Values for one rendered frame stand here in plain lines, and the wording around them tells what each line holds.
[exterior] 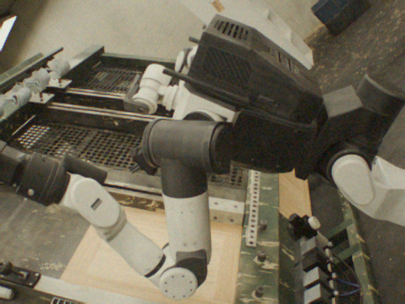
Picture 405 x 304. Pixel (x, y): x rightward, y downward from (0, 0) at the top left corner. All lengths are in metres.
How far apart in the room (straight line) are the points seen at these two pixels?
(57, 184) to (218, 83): 0.38
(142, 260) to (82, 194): 0.18
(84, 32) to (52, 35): 0.71
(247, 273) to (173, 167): 0.50
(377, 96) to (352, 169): 0.17
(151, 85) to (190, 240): 0.38
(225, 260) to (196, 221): 0.44
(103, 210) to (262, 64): 0.42
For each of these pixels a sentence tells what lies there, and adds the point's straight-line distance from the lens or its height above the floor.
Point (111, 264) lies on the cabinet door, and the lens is 1.14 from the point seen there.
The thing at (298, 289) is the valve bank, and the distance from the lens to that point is 1.15.
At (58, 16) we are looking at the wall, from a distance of 7.33.
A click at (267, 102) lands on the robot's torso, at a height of 1.22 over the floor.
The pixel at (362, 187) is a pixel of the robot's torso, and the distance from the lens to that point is 0.93.
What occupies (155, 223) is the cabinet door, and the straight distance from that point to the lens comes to 1.25.
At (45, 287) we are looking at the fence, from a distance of 1.09.
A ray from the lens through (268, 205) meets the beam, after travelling 1.33.
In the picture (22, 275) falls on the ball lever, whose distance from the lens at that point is 1.10.
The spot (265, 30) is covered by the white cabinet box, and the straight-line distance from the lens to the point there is 4.70.
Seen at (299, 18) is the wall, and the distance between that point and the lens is 6.10.
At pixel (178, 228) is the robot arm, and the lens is 0.73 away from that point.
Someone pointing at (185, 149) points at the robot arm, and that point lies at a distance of 0.66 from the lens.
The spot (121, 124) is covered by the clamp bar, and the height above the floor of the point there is 1.38.
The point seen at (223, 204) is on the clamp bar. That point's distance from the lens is 1.26.
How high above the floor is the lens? 1.45
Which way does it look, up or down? 14 degrees down
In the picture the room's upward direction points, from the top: 50 degrees counter-clockwise
